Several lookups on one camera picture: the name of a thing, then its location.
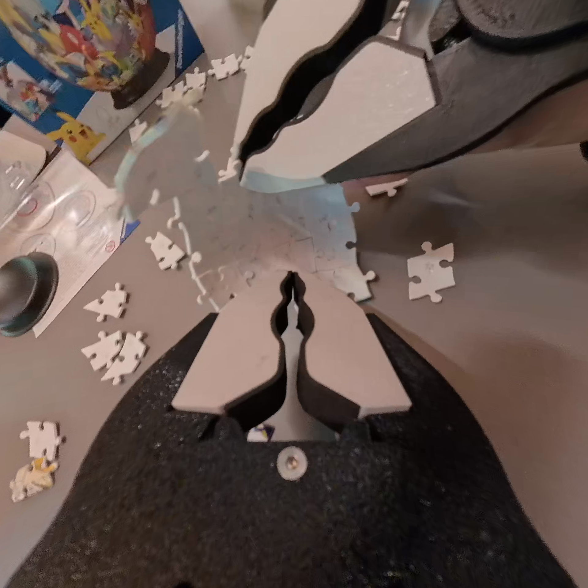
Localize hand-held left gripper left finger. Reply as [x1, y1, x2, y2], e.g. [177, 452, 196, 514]
[171, 275, 291, 419]

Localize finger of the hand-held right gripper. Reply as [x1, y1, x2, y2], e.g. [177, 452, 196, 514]
[240, 36, 437, 190]
[233, 0, 386, 167]

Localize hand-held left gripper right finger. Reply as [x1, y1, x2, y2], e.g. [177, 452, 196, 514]
[293, 273, 413, 420]

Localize white puzzle pieces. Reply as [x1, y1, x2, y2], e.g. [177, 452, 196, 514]
[18, 43, 456, 461]

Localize assembled curved puzzle ball section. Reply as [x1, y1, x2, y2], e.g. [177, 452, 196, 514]
[115, 110, 378, 313]

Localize black round ball stand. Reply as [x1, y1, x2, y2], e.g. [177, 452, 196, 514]
[0, 252, 60, 338]

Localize blue puzzle box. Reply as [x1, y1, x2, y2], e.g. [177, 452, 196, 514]
[0, 0, 206, 167]

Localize yellow printed puzzle piece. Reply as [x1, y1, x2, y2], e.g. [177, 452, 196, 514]
[10, 458, 59, 503]

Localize white printed instruction leaflet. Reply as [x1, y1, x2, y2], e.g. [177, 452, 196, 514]
[0, 147, 141, 338]

